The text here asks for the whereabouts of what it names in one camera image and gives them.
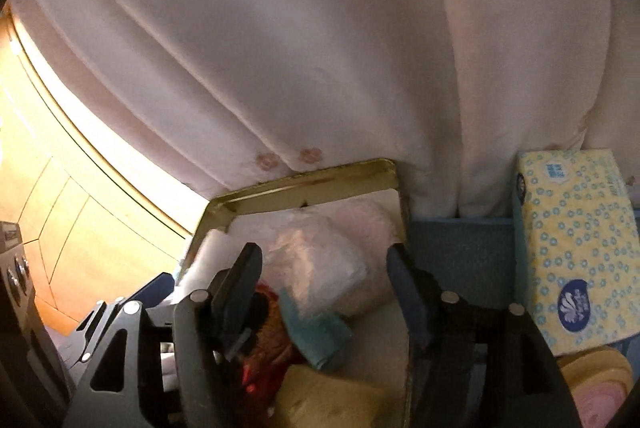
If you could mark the clear bag of white cotton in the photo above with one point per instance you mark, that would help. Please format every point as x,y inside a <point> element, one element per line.
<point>320,253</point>

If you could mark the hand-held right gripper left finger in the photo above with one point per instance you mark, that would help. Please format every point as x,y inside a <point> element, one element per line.
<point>240,288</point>

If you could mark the yellow sponge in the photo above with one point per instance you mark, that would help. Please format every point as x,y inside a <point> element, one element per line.
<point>325,398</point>

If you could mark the gold metal tin box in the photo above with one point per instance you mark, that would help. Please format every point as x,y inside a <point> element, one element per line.
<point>370,343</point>

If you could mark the green white packet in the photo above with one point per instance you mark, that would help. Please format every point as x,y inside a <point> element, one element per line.
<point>315,338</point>

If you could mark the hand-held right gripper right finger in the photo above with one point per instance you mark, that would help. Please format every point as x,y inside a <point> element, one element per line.
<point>407,298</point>

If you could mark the white curtain with flower embroidery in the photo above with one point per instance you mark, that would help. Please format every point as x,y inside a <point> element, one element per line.
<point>300,33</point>

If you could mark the yellow round lidded container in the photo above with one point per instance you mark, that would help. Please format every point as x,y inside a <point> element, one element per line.
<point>600,383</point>

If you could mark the red cloth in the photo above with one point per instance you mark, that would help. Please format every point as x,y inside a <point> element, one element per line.
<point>270,338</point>

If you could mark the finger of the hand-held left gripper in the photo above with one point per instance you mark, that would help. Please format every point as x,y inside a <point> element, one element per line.
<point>155,285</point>

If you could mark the yellow patterned tissue box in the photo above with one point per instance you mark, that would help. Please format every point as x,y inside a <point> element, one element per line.
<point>575,233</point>

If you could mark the orange wooden wardrobe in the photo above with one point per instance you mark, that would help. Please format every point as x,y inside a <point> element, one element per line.
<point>75,233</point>

